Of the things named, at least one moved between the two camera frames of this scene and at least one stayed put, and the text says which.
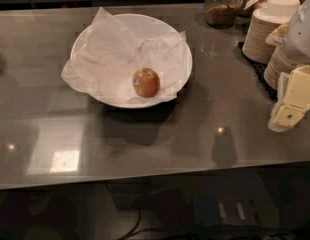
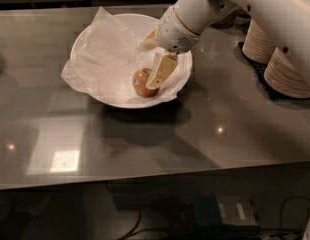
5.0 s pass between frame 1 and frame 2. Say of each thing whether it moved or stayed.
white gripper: moved
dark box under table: stayed
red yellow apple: stayed
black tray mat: stayed
